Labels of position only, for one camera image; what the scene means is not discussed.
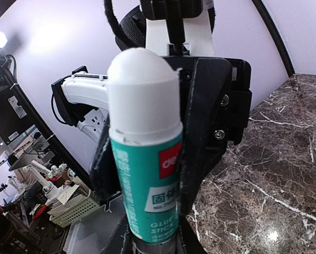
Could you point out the left black corner post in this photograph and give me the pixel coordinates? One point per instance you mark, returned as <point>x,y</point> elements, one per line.
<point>276,37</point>

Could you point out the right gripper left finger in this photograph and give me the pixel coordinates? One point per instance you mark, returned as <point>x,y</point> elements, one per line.
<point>120,241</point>

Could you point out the small white-capped glue bottle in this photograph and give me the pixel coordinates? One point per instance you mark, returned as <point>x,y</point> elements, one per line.
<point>146,139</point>

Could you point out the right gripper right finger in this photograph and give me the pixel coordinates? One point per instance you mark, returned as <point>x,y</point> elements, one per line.
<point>186,240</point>

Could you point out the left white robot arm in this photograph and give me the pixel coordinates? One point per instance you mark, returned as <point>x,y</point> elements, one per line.
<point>74,113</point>

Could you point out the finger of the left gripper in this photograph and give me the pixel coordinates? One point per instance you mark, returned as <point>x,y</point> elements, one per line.
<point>103,171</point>

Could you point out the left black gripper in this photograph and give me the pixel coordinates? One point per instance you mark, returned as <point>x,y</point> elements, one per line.
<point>215,101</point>

